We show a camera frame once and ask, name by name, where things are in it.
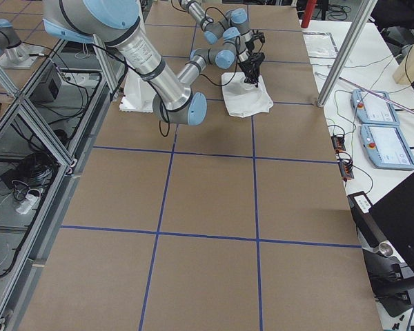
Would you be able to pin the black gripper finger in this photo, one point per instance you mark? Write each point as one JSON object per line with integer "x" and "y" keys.
{"x": 253, "y": 82}

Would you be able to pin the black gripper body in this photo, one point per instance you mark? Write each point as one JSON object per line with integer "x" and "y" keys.
{"x": 249, "y": 64}
{"x": 249, "y": 45}

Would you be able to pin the white long-sleeve printed shirt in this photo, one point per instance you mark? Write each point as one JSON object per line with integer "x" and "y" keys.
{"x": 243, "y": 99}

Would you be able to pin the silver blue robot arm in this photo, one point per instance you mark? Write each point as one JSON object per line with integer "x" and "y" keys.
{"x": 117, "y": 24}
{"x": 231, "y": 21}

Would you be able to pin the clear plastic sheet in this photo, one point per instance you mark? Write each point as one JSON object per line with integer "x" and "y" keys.
{"x": 320, "y": 45}

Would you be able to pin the red cylinder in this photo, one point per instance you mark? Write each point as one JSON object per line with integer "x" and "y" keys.
{"x": 308, "y": 13}

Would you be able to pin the orange black electronics board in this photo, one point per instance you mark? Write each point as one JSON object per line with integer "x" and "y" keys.
{"x": 338, "y": 143}

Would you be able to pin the upper blue teach pendant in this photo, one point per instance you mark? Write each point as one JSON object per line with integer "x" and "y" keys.
{"x": 370, "y": 109}

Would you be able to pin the blue teach pendant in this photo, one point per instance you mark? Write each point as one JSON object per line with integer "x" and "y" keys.
{"x": 386, "y": 147}
{"x": 370, "y": 109}

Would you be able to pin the lower blue teach pendant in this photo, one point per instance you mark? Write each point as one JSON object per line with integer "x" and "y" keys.
{"x": 386, "y": 147}

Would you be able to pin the black laptop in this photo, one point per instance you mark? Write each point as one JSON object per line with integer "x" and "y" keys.
{"x": 394, "y": 215}

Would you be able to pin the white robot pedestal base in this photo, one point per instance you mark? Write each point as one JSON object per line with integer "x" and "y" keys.
{"x": 138, "y": 94}

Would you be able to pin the aluminium frame post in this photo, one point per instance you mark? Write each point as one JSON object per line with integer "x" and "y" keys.
{"x": 365, "y": 9}

